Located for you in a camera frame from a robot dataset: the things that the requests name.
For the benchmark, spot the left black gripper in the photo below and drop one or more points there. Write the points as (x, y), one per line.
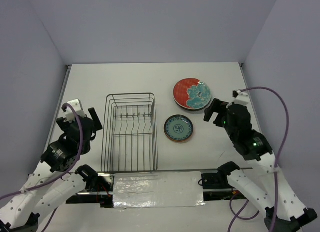
(97, 124)

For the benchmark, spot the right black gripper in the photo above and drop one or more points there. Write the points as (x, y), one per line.
(217, 106)

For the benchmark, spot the silver foil tape sheet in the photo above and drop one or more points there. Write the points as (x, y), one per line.
(157, 190)

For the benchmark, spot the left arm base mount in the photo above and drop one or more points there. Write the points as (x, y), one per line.
(102, 194)

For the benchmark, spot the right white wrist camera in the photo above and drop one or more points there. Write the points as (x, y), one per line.
(239, 98)

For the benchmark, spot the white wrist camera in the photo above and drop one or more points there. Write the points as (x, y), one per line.
(239, 98)
(71, 108)

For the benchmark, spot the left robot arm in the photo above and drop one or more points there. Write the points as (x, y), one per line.
(53, 183)

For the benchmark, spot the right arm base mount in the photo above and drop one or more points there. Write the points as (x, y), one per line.
(216, 188)

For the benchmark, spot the blue patterned small plate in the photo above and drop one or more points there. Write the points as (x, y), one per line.
(178, 127)

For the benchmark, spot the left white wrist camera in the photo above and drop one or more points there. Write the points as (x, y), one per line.
(71, 108)

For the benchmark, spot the dark teal glazed plate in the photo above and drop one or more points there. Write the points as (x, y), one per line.
(191, 109)

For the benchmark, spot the red and teal floral plate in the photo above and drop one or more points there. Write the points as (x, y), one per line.
(192, 93)

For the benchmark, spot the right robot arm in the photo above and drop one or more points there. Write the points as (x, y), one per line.
(279, 205)

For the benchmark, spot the orange small plate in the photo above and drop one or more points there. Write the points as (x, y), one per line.
(180, 141)

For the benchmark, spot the metal wire dish rack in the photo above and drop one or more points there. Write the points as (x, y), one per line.
(129, 141)

